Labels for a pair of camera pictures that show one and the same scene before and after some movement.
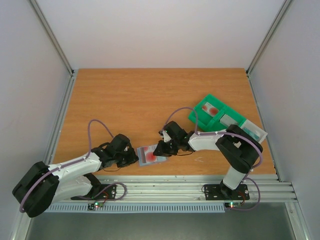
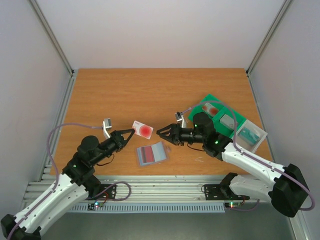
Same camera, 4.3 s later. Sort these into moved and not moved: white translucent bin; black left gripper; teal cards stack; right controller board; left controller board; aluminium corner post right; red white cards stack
Moved: black left gripper
Not moved: white translucent bin; right controller board; teal cards stack; left controller board; red white cards stack; aluminium corner post right
